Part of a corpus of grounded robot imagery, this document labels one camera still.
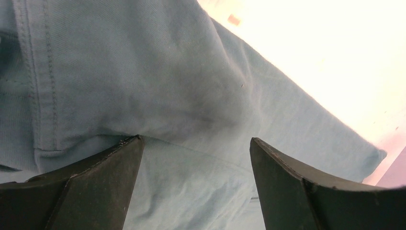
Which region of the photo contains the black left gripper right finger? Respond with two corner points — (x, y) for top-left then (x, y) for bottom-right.
(250, 138), (406, 230)

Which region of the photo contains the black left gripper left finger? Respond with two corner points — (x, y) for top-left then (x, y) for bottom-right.
(0, 136), (144, 230)

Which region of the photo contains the teal blue t-shirt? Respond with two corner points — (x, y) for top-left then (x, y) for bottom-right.
(0, 0), (386, 230)

